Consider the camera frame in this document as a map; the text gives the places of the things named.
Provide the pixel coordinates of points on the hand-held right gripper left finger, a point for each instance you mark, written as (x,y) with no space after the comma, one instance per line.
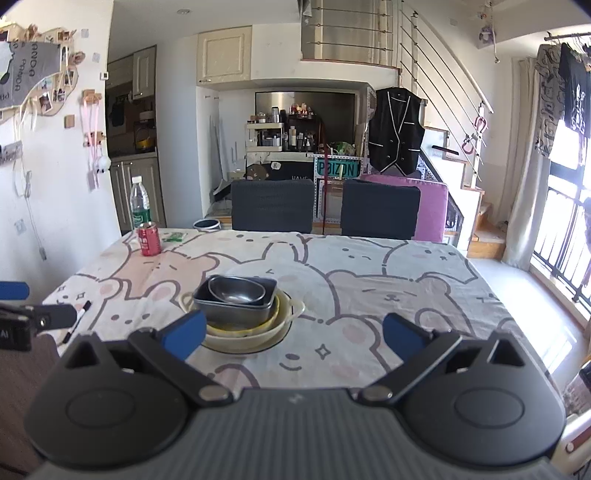
(184,334)

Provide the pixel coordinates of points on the teal sign plate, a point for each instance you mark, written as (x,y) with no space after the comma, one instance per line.
(337,168)

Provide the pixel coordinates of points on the round steel bowl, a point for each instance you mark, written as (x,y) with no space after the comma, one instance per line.
(235,288)

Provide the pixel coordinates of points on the grey kitchen base cabinet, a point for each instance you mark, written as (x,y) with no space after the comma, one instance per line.
(138,194)

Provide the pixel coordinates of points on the wall photo board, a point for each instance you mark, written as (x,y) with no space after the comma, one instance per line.
(32,69)

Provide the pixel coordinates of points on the hanging patterned cloth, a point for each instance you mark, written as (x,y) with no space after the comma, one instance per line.
(548,101)

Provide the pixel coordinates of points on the black balcony railing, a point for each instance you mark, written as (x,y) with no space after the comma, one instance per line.
(561,258)

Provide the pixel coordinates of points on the black marker pen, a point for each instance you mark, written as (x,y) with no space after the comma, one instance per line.
(76,321)

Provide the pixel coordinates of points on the hanging black printed shirt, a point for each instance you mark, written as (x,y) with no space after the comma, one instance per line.
(575,87)

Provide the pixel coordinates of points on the clear plastic water bottle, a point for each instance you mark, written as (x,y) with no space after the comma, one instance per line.
(139,203)

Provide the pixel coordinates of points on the bear print tablecloth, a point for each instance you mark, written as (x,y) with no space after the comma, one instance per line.
(369,277)

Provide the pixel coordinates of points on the large square steel tray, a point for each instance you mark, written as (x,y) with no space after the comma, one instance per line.
(231,314)

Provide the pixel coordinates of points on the brown plush bear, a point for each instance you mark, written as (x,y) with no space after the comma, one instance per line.
(257,172)

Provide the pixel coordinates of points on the red soda can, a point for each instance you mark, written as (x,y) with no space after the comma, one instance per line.
(150,240)

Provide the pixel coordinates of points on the black lettered sign board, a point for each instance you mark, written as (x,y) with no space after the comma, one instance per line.
(295,171)

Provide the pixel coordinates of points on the white rack with bottles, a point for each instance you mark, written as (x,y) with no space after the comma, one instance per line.
(264,136)

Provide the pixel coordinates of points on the lemon print scalloped bowl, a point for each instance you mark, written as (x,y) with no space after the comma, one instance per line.
(272,318)

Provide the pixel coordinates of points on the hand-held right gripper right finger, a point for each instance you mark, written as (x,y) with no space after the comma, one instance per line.
(401,334)

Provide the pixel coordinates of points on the wooden stairs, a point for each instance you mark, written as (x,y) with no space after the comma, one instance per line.
(485,230)

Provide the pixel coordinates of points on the green packet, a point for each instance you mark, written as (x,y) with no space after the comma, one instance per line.
(173,237)

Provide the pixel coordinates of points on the round trash bin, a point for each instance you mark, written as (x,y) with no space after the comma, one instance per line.
(207,225)

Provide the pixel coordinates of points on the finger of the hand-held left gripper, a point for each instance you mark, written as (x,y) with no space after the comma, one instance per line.
(51,316)
(14,290)

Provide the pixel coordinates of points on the dark fabric chair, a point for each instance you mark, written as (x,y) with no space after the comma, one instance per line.
(272,205)
(381,210)

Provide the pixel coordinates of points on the beige curtain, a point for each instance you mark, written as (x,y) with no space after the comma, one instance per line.
(526,161)

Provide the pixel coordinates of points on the pink chair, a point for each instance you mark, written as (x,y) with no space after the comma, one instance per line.
(434,212)

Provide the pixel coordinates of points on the cream upper cabinet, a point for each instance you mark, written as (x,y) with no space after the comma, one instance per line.
(225,55)

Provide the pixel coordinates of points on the black vest white trim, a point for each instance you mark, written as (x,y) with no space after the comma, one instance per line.
(397,129)

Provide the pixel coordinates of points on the grey kitchen upper cabinet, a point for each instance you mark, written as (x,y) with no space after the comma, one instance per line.
(144,74)

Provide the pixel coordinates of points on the white square plate black rim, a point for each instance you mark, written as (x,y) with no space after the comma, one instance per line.
(251,351)

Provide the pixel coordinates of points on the metal stair railing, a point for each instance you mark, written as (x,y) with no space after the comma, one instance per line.
(443,69)

